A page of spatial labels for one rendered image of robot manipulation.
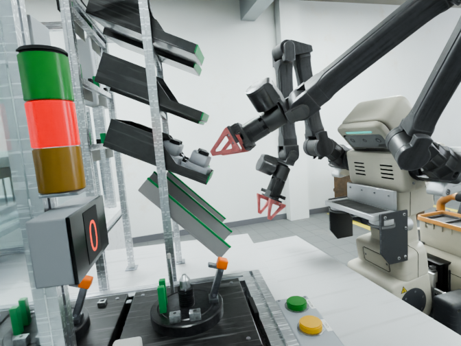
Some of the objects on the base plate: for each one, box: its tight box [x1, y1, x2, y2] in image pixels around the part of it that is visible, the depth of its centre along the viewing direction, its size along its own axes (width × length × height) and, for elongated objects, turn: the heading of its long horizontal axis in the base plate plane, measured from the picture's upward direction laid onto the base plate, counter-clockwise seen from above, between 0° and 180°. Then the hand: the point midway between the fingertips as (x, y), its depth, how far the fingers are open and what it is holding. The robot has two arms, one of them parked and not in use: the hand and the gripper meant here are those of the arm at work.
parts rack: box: [59, 0, 185, 292], centre depth 90 cm, size 21×36×80 cm
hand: (219, 152), depth 83 cm, fingers open, 9 cm apart
